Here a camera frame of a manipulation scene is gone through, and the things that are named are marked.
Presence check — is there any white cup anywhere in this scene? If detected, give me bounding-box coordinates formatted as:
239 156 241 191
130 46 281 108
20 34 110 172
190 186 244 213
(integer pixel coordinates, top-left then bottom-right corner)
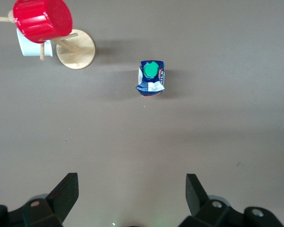
16 27 54 58

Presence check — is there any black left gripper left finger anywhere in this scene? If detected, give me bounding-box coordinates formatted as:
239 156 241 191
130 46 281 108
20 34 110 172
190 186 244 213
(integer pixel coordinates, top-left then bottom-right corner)
0 172 80 227

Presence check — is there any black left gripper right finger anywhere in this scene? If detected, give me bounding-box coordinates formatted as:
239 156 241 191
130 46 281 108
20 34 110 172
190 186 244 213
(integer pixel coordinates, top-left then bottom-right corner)
178 173 284 227

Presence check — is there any red plastic cup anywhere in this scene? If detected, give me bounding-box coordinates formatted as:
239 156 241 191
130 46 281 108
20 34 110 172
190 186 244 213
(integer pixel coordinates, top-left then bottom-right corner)
13 0 73 44

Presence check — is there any wooden mug tree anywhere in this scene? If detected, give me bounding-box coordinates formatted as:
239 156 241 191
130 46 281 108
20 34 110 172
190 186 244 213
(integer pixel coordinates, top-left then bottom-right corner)
0 15 96 70

